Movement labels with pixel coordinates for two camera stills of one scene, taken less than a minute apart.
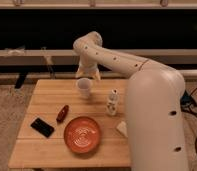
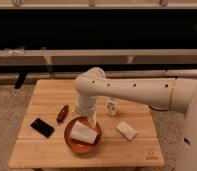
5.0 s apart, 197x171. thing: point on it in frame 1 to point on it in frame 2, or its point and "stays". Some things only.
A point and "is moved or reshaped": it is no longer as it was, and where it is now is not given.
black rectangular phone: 42,127 stays
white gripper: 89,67 to 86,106
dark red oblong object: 62,113 stays
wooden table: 74,124 stays
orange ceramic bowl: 82,135 stays
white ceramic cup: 83,85 is moved or reshaped
